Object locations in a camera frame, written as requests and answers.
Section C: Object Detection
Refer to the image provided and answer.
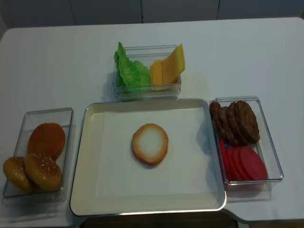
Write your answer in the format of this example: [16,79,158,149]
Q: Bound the green lettuce leaf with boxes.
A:
[114,42,132,86]
[130,60,151,86]

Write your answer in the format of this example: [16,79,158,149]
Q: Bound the clear lettuce cheese container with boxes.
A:
[112,45,181,102]

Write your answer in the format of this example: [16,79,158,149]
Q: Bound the stacked yellow cheese slices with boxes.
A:
[150,60,169,91]

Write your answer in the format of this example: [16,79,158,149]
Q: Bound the green lettuce leaf in container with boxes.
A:
[130,60,151,86]

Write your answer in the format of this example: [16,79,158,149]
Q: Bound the leaning yellow cheese slice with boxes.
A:
[161,44,186,84]

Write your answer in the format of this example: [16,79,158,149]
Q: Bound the bottom bun half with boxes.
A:
[132,123,169,166]

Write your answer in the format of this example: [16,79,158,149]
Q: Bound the white metal tray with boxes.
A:
[70,99,226,216]

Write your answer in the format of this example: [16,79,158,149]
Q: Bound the brown patty leftmost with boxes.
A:
[209,101,227,143]

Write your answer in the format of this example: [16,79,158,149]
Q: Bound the brown patty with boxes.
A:
[219,106,239,146]
[209,101,227,143]
[235,100,260,144]
[226,102,249,146]

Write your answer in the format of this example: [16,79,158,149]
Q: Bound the red tomato slice leftmost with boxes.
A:
[219,139,232,181]

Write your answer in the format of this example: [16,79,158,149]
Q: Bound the red tomato slice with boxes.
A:
[239,147,267,181]
[226,146,237,181]
[219,139,232,181]
[232,147,246,181]

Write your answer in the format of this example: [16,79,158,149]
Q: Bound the brown patty rightmost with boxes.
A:
[235,100,260,144]

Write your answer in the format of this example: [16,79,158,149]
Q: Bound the clear patty tomato container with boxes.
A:
[209,96,284,189]

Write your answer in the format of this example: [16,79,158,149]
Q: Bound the orange bun bottom in container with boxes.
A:
[27,123,66,161]

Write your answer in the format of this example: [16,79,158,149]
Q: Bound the red tomato slice front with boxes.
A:
[239,147,267,181]

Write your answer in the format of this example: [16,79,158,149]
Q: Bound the sesame top bun front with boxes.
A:
[24,153,62,192]

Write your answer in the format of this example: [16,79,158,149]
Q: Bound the clear bun container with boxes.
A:
[2,108,73,205]

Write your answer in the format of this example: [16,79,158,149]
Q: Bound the plain top bun left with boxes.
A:
[3,157,34,193]

